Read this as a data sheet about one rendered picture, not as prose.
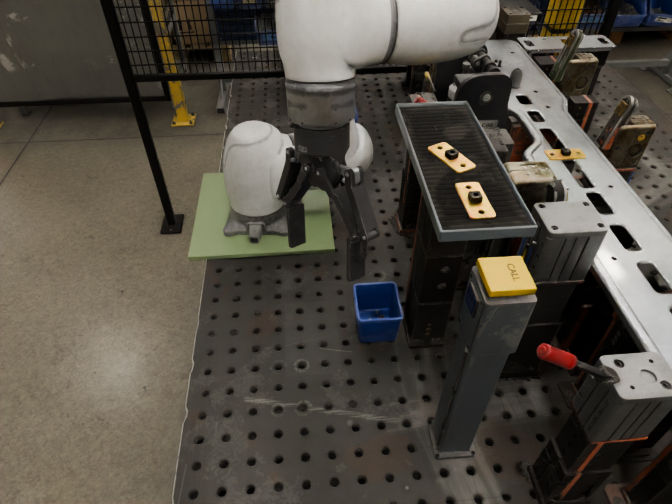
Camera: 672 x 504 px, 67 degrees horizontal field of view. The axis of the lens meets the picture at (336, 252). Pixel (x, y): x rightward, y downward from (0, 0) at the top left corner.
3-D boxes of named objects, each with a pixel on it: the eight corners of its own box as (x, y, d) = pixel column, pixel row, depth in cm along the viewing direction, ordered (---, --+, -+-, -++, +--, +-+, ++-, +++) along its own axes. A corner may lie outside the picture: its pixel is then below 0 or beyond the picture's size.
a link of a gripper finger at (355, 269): (362, 231, 71) (365, 232, 70) (361, 273, 74) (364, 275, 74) (346, 237, 69) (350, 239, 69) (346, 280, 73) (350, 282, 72)
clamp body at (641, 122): (612, 243, 136) (671, 129, 112) (568, 246, 135) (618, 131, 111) (596, 221, 143) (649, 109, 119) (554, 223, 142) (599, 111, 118)
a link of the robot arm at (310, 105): (316, 87, 58) (317, 138, 61) (371, 76, 64) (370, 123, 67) (270, 76, 64) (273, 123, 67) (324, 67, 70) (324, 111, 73)
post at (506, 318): (475, 456, 94) (542, 303, 63) (435, 460, 93) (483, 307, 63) (464, 419, 99) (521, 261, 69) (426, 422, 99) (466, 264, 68)
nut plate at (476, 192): (496, 217, 72) (498, 211, 71) (470, 219, 72) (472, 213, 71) (477, 183, 78) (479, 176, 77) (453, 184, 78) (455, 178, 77)
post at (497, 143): (471, 289, 124) (510, 149, 96) (451, 291, 123) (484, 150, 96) (465, 275, 127) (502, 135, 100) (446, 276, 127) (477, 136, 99)
